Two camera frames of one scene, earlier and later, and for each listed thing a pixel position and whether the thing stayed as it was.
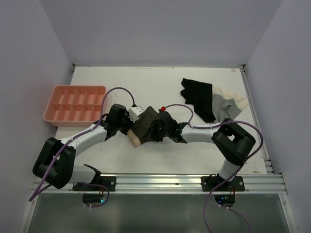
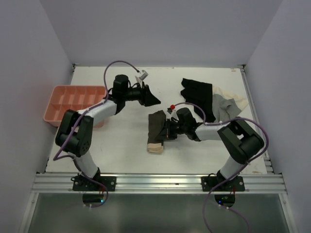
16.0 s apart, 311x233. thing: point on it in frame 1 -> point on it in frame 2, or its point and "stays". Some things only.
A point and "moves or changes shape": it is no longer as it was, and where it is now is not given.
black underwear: [199, 94] stays
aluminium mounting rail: [175, 184] stays
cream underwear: [242, 102] stays
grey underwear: [223, 108] stays
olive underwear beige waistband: [140, 128] moves or changes shape
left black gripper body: [124, 124] -> [136, 94]
